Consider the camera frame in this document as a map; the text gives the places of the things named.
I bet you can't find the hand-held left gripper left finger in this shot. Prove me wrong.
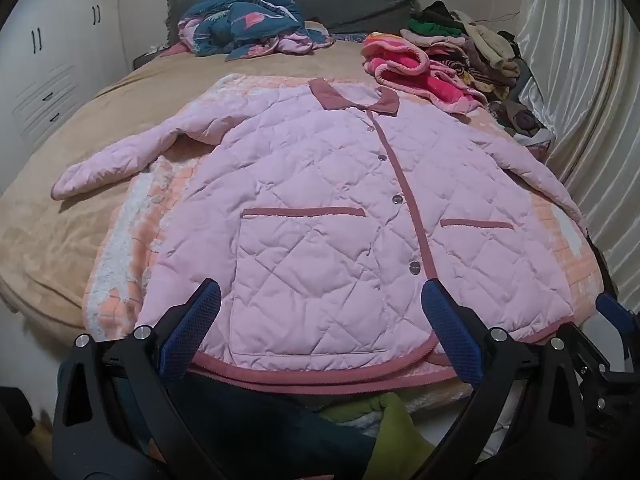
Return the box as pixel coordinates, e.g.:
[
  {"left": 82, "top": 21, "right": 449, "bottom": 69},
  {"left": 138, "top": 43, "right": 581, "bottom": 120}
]
[{"left": 52, "top": 277, "right": 226, "bottom": 480}]

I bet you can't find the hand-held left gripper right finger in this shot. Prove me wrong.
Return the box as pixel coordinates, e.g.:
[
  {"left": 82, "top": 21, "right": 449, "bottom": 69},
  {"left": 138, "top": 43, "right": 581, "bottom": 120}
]
[{"left": 415, "top": 279, "right": 591, "bottom": 480}]

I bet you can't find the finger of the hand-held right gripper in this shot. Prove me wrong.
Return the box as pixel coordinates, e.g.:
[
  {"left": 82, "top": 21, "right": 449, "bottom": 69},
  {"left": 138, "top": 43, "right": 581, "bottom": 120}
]
[{"left": 595, "top": 291, "right": 640, "bottom": 343}]

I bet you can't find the pink quilted jacket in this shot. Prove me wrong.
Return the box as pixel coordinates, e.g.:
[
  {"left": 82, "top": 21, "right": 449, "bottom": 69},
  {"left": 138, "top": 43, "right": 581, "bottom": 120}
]
[{"left": 51, "top": 77, "right": 588, "bottom": 395}]

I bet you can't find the pile of folded clothes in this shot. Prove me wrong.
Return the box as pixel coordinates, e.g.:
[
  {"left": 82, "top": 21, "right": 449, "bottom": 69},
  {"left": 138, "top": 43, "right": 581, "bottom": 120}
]
[{"left": 400, "top": 0, "right": 523, "bottom": 101}]

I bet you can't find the orange plaid fleece blanket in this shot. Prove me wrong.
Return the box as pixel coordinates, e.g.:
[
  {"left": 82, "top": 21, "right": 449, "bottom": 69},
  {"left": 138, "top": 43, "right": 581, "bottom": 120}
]
[{"left": 82, "top": 74, "right": 606, "bottom": 411}]

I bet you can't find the yellow-green fleece cloth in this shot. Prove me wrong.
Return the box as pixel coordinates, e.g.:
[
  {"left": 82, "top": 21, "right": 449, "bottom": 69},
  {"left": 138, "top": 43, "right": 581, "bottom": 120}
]
[{"left": 320, "top": 391, "right": 437, "bottom": 480}]

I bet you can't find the person's dark teal clothing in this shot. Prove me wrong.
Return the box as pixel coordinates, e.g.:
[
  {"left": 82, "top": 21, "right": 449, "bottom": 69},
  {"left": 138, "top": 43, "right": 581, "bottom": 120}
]
[{"left": 55, "top": 360, "right": 386, "bottom": 480}]

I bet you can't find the bed with beige sheet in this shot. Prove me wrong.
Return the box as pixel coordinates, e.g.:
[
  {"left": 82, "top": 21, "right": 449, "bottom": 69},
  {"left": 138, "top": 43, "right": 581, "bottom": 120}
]
[{"left": 0, "top": 40, "right": 501, "bottom": 341}]

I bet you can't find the silver pleated curtain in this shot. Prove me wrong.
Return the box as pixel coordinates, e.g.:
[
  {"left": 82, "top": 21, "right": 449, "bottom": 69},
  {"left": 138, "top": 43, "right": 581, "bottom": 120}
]
[{"left": 512, "top": 0, "right": 640, "bottom": 311}]

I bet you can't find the hot pink fleece blanket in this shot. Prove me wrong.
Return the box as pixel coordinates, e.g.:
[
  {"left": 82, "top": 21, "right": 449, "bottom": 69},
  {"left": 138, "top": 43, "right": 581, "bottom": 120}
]
[{"left": 361, "top": 31, "right": 488, "bottom": 113}]

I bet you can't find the pink pillow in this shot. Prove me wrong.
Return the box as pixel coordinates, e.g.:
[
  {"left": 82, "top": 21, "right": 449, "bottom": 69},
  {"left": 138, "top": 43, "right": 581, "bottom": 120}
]
[{"left": 150, "top": 40, "right": 191, "bottom": 58}]

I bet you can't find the white wardrobe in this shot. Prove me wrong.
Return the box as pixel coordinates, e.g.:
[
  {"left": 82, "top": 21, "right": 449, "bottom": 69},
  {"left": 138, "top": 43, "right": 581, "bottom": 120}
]
[{"left": 0, "top": 0, "right": 126, "bottom": 196}]

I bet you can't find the blue flamingo print quilt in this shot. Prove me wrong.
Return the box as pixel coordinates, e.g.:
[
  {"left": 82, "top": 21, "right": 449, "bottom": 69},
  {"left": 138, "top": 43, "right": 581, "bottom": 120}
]
[{"left": 177, "top": 0, "right": 336, "bottom": 63}]

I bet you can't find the grey padded headboard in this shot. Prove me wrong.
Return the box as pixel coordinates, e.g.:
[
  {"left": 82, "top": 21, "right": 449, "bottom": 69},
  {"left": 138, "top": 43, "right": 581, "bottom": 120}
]
[{"left": 164, "top": 0, "right": 418, "bottom": 46}]

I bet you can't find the thin black cable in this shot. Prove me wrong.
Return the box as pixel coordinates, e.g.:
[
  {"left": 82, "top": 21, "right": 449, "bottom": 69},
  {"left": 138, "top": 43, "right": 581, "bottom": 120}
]
[{"left": 470, "top": 10, "right": 523, "bottom": 26}]

